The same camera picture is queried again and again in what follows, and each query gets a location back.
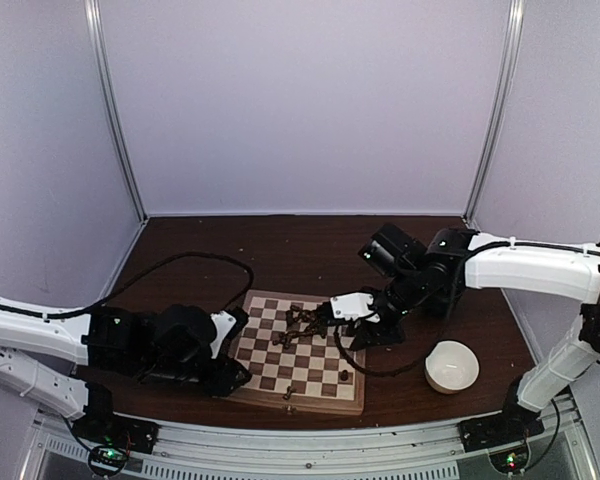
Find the aluminium frame post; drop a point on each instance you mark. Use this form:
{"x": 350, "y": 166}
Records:
{"x": 97, "y": 38}
{"x": 507, "y": 69}

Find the pile of dark chess pieces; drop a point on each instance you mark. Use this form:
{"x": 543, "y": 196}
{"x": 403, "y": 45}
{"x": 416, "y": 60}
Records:
{"x": 301, "y": 323}

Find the front aluminium rail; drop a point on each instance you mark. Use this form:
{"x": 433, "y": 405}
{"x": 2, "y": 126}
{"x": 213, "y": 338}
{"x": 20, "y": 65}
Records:
{"x": 420, "y": 451}

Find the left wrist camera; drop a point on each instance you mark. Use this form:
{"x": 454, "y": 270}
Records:
{"x": 228, "y": 324}

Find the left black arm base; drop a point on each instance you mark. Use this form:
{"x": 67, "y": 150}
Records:
{"x": 109, "y": 438}

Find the wooden chess board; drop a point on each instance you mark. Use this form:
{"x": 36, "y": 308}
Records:
{"x": 310, "y": 365}

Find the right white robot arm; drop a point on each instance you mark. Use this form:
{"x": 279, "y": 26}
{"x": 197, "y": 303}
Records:
{"x": 506, "y": 329}

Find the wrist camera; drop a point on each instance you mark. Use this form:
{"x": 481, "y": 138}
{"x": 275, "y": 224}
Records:
{"x": 228, "y": 324}
{"x": 351, "y": 307}

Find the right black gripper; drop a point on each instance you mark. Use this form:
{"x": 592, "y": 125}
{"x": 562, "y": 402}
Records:
{"x": 376, "y": 337}

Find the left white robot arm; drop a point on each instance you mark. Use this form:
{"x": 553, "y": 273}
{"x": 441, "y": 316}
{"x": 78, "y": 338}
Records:
{"x": 27, "y": 330}

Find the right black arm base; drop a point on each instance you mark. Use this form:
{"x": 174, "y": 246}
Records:
{"x": 504, "y": 435}

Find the left aluminium frame post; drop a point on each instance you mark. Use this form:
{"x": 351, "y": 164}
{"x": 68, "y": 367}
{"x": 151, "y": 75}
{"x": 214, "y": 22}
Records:
{"x": 97, "y": 38}

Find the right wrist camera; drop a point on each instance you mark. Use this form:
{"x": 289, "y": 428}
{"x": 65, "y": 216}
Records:
{"x": 351, "y": 307}

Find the white bowl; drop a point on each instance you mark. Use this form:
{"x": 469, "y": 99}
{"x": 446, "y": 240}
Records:
{"x": 451, "y": 367}

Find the right aluminium frame post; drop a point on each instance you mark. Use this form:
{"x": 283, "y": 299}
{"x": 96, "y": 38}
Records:
{"x": 507, "y": 69}

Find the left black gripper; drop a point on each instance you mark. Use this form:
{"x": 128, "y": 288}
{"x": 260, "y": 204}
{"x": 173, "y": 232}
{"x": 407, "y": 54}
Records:
{"x": 220, "y": 383}

